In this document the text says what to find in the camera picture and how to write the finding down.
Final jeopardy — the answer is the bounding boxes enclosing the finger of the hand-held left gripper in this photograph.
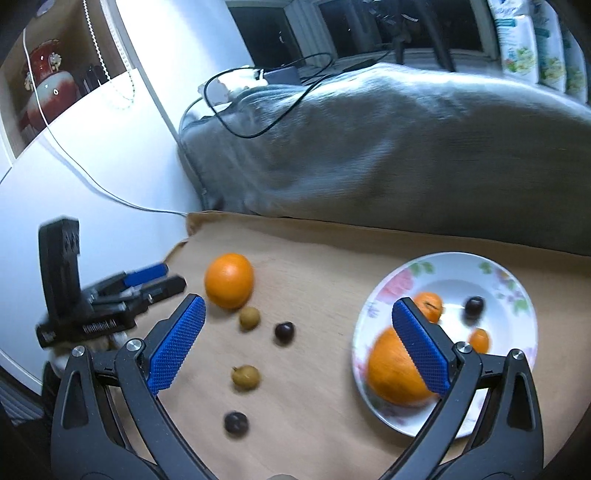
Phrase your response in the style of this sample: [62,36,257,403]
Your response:
[124,275,188,309]
[90,263,169,297]

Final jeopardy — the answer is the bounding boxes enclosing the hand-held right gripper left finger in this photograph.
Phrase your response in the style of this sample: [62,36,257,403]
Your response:
[51,294,218,480]

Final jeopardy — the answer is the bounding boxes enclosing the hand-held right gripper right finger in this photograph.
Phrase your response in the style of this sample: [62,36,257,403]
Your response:
[383,298,546,480]

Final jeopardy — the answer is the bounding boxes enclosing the bumpy large orange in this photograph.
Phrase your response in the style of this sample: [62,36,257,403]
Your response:
[368,325,439,406]

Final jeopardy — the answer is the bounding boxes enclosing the small tangerine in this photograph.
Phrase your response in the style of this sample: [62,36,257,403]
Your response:
[413,292,445,324]

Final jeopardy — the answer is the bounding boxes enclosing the smooth orange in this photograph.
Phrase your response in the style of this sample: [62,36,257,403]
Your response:
[204,253,256,310]

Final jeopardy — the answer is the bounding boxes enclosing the floral white plate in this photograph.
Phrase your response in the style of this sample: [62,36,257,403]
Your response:
[352,251,539,439]

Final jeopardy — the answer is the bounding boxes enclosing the brown longan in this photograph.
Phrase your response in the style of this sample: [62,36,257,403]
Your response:
[231,364,262,393]
[238,306,261,331]

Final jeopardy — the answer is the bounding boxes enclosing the person's left hand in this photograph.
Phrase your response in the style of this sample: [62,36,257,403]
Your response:
[46,329,131,374]

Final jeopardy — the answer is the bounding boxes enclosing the white shelf cabinet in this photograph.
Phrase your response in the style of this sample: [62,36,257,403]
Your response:
[0,0,259,388]

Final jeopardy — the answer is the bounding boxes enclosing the tan blanket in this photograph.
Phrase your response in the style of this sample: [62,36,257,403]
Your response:
[106,210,591,480]

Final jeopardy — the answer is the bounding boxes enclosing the red ceramic jar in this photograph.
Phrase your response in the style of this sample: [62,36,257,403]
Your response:
[18,39,77,139]

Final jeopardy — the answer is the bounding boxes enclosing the grey blanket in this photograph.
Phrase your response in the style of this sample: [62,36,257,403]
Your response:
[178,62,591,257]

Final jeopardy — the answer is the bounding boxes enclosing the dark upright bottles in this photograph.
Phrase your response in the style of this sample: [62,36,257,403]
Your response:
[76,62,109,93]

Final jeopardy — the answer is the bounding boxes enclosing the white power strip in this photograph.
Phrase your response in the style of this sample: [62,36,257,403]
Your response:
[198,69,269,109]

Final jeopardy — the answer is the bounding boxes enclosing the black charger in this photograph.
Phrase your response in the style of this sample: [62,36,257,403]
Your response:
[263,66,301,86]

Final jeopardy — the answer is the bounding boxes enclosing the black tripod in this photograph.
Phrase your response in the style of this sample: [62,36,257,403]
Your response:
[369,0,458,72]

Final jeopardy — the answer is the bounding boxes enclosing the white floral pouch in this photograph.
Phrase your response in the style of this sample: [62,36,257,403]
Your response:
[488,0,539,85]
[532,0,566,92]
[561,23,588,104]

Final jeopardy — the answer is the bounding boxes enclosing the white cable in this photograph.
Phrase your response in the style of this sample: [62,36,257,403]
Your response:
[21,28,190,217]

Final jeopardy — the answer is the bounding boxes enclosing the black cable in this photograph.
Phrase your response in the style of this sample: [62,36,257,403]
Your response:
[203,53,384,139]

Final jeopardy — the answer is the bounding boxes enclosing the white bead cord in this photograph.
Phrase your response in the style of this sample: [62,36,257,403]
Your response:
[82,0,138,110]

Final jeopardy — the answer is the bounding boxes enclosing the white window frame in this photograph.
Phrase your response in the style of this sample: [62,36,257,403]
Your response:
[226,0,499,70]

